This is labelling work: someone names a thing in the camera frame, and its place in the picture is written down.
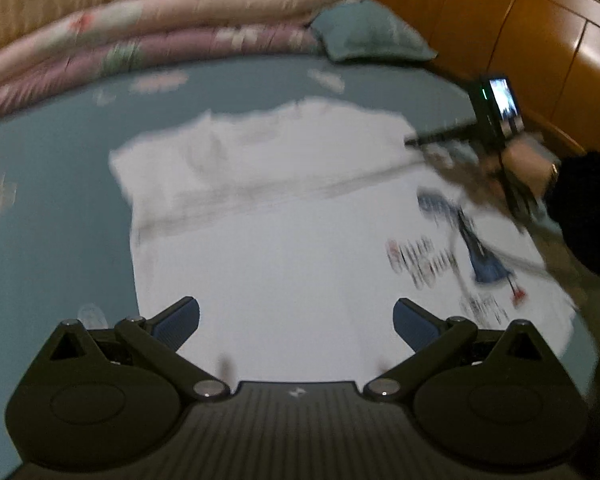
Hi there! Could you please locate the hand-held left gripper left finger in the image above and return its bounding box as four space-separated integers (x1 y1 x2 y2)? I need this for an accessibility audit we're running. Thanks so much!
47 296 231 403

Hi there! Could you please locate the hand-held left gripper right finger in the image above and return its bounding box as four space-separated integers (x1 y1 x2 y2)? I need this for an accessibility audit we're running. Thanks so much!
364 297 553 403

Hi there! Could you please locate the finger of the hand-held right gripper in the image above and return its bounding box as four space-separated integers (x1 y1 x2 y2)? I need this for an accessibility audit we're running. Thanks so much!
404 125 481 151

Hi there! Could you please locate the white printed t-shirt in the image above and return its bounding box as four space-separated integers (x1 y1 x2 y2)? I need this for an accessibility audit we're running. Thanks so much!
109 99 578 386

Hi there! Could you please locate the person's right hand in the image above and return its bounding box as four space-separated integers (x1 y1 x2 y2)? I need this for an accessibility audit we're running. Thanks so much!
500 135 561 198

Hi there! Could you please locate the wooden bed headboard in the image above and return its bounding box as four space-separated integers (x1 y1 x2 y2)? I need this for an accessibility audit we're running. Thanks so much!
320 0 600 196

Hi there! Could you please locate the teal floral pillow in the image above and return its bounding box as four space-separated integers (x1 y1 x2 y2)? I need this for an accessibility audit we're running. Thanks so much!
310 0 438 63

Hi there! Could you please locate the teal floral bed sheet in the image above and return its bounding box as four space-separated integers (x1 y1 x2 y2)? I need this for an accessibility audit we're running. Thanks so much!
0 52 600 480

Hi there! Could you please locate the pink floral quilt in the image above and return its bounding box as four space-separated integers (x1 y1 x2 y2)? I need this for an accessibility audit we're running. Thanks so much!
0 0 366 91

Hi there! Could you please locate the purple floral quilt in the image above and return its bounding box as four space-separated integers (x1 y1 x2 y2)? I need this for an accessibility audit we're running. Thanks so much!
0 27 326 126

